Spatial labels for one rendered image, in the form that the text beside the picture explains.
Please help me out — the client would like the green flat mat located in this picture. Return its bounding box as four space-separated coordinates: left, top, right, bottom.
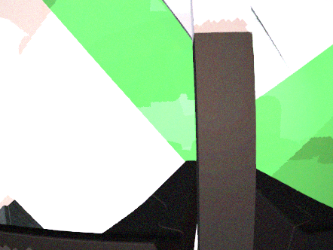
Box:
42 0 333 207

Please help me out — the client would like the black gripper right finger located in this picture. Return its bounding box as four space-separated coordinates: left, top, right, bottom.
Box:
252 170 333 250

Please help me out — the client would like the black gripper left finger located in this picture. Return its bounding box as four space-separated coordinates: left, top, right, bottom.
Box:
0 160 197 250

